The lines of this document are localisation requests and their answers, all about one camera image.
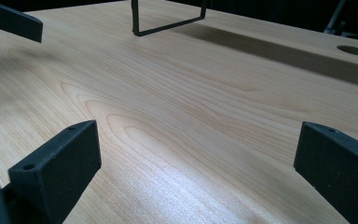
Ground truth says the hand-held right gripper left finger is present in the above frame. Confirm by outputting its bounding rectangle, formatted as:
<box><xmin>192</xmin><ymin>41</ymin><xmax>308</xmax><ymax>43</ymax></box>
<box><xmin>7</xmin><ymin>119</ymin><xmax>103</xmax><ymax>224</ymax></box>

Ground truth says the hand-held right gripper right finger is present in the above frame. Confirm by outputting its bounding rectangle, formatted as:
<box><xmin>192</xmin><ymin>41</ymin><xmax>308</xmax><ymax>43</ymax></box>
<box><xmin>293</xmin><ymin>120</ymin><xmax>358</xmax><ymax>224</ymax></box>

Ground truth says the grey metal stand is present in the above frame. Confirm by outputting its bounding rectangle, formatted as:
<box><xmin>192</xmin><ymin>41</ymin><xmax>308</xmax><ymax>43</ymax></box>
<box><xmin>323</xmin><ymin>0</ymin><xmax>350</xmax><ymax>35</ymax></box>

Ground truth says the black metal wire frame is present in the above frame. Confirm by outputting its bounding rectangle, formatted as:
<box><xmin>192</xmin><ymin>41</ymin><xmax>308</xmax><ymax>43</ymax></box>
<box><xmin>131</xmin><ymin>0</ymin><xmax>208</xmax><ymax>37</ymax></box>

